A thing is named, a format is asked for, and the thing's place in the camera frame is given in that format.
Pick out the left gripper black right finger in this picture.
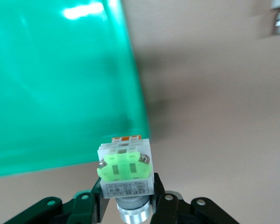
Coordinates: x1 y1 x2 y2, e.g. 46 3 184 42
150 172 240 224

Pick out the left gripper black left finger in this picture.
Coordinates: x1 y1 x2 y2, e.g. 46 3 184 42
4 177 110 224

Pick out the green plastic tray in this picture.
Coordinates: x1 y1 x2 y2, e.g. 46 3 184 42
0 0 151 179

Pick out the green push button white body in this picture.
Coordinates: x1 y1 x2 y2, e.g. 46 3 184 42
97 134 154 224

